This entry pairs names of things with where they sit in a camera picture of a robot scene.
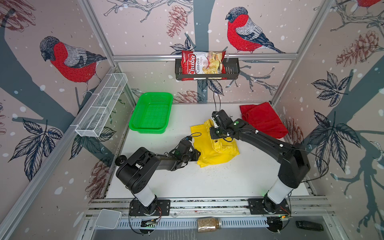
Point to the white wire mesh basket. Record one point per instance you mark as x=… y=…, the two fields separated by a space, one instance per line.
x=98 y=114

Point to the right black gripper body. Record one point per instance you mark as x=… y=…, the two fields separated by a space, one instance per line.
x=217 y=133

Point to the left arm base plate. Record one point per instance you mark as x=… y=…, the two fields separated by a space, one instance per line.
x=157 y=208

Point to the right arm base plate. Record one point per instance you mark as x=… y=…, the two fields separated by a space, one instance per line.
x=261 y=206

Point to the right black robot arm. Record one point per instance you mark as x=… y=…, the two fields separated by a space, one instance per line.
x=294 y=164

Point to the glass jar of grains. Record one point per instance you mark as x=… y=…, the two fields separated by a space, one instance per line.
x=205 y=225

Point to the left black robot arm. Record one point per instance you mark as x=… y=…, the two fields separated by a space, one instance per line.
x=136 y=171

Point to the black wall shelf basket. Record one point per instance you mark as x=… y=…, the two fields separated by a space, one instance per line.
x=230 y=65

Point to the yellow shorts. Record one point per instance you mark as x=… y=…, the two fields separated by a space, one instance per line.
x=213 y=152

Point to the black remote device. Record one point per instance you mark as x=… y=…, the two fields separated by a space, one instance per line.
x=311 y=226

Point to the white square pad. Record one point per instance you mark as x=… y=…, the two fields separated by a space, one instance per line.
x=108 y=219

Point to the black-capped white bottle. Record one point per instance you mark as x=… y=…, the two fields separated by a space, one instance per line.
x=120 y=160

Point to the green plastic basket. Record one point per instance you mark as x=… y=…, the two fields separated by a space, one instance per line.
x=152 y=113

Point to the red Chuba chips bag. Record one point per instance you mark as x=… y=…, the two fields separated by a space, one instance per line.
x=202 y=63

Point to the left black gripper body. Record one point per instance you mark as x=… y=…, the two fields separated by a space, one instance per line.
x=191 y=156

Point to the red shorts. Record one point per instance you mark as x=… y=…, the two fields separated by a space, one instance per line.
x=264 y=118

